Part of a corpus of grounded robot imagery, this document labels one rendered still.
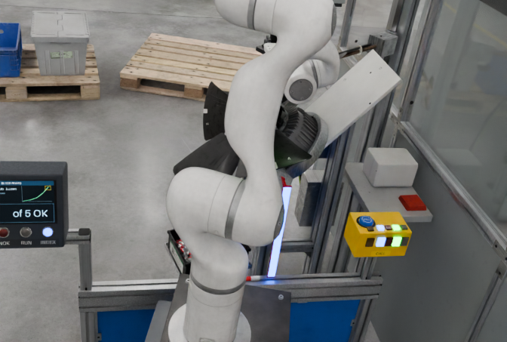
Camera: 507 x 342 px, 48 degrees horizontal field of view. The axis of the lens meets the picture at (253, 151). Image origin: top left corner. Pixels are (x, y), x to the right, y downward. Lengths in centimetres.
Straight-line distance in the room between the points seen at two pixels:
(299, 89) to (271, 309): 55
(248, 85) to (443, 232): 133
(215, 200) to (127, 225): 222
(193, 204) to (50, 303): 185
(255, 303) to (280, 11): 74
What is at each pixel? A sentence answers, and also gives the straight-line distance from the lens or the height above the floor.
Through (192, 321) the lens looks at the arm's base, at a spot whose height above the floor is 109.
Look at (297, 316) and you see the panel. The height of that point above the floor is 70.
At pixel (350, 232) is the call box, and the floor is 103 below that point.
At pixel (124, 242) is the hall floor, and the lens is 314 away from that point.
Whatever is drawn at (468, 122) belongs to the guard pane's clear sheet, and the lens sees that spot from 208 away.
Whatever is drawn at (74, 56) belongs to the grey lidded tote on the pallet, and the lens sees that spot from 455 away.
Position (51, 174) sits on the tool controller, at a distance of 142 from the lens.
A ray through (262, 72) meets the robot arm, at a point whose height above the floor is 165.
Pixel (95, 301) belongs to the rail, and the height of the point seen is 82.
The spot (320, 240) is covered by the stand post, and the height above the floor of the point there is 62.
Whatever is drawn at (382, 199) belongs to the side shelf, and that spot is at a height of 86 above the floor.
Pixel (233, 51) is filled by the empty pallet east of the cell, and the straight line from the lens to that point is 533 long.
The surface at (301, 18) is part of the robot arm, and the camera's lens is 101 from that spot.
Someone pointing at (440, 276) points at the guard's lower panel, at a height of 66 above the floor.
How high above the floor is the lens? 204
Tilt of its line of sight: 31 degrees down
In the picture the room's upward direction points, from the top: 8 degrees clockwise
